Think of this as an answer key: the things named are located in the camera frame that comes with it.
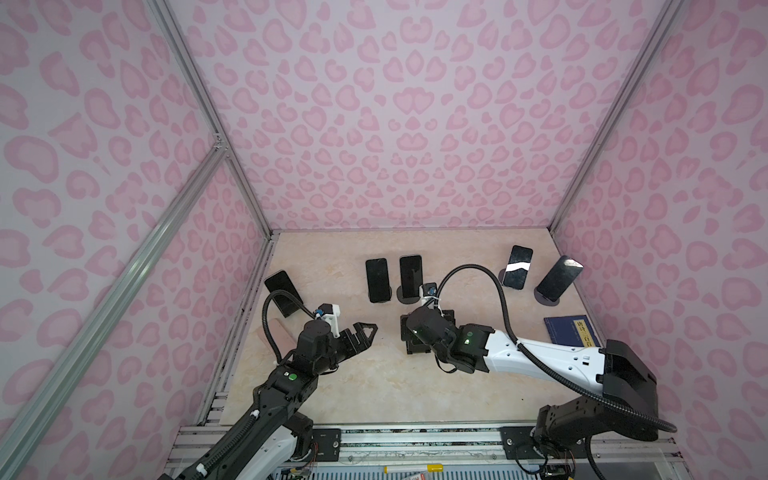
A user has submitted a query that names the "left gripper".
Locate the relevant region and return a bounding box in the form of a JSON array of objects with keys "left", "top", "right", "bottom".
[{"left": 314, "top": 321, "right": 377, "bottom": 378}]

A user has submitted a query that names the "black phone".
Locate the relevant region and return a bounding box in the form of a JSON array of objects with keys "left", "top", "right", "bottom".
[
  {"left": 399, "top": 255, "right": 423, "bottom": 296},
  {"left": 501, "top": 245, "right": 533, "bottom": 290},
  {"left": 365, "top": 258, "right": 392, "bottom": 304},
  {"left": 536, "top": 255, "right": 584, "bottom": 296},
  {"left": 264, "top": 270, "right": 304, "bottom": 318}
]

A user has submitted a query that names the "round stand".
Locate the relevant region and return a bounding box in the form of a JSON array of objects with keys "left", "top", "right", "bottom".
[
  {"left": 533, "top": 288, "right": 561, "bottom": 307},
  {"left": 396, "top": 286, "right": 422, "bottom": 305}
]

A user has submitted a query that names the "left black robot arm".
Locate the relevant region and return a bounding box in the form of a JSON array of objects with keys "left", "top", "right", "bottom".
[{"left": 177, "top": 319, "right": 378, "bottom": 479}]

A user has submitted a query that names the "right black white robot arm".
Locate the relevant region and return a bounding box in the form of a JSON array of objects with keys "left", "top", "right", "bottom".
[{"left": 401, "top": 307, "right": 676, "bottom": 453}]

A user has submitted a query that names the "blue book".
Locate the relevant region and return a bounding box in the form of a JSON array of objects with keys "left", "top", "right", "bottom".
[{"left": 543, "top": 315, "right": 602, "bottom": 348}]

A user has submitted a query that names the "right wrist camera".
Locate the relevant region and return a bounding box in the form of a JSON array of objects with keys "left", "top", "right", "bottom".
[{"left": 419, "top": 282, "right": 439, "bottom": 309}]

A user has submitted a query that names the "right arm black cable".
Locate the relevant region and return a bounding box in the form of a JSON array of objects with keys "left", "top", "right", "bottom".
[{"left": 434, "top": 263, "right": 678, "bottom": 434}]

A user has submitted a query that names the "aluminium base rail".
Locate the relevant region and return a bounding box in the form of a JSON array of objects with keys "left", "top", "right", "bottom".
[{"left": 161, "top": 422, "right": 694, "bottom": 480}]

